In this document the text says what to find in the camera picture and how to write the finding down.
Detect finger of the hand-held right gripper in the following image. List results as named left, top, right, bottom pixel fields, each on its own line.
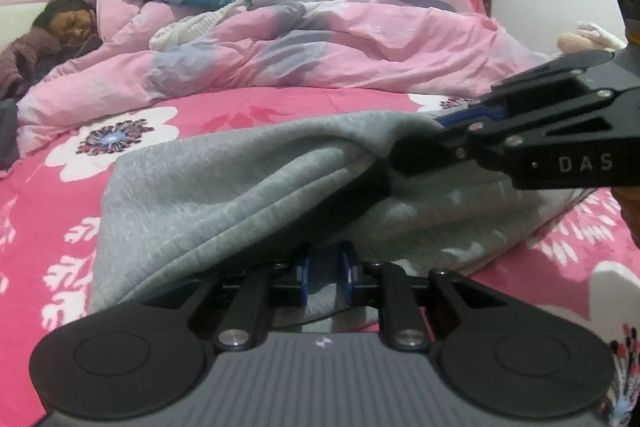
left=432, top=51, right=619, bottom=128
left=391, top=87, right=632, bottom=176

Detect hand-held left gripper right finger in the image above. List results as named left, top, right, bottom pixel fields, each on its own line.
left=339, top=241, right=506, bottom=352

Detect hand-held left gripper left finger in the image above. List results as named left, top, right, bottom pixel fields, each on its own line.
left=142, top=243, right=313, bottom=353

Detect grey pants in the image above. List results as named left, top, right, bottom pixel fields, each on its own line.
left=90, top=109, right=596, bottom=333

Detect beige plush toy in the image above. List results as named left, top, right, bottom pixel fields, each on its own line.
left=557, top=21, right=627, bottom=56

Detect pink patterned quilt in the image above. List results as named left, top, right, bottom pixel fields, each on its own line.
left=17, top=0, right=557, bottom=158

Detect pink floral blanket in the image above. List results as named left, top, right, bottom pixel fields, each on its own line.
left=0, top=87, right=640, bottom=427

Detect white knit cloth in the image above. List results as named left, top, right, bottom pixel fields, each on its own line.
left=149, top=0, right=252, bottom=54

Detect dark grey knit garment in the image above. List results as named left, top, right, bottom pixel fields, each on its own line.
left=0, top=99, right=21, bottom=171

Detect brown maroon jacket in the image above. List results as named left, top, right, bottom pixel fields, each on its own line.
left=0, top=0, right=109, bottom=101

